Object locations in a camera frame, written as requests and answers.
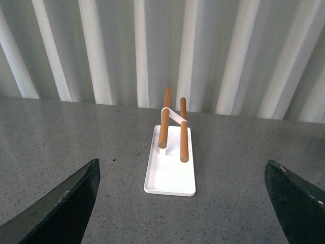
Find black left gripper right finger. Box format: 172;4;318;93
265;160;324;243

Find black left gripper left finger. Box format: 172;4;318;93
1;159;101;243

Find white towel rack stand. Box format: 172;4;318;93
144;87;196;197

